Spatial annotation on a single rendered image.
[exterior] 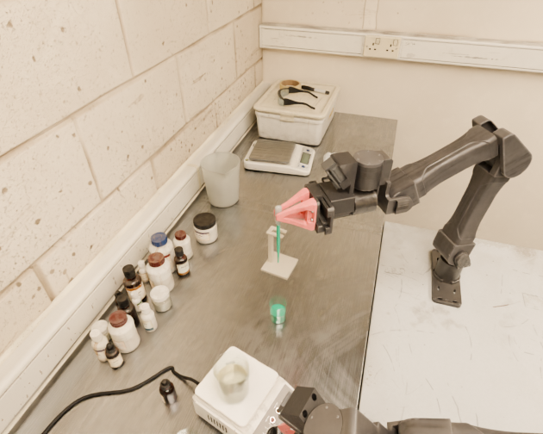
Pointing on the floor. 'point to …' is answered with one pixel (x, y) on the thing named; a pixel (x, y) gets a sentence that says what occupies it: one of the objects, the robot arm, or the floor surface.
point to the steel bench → (240, 306)
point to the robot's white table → (464, 337)
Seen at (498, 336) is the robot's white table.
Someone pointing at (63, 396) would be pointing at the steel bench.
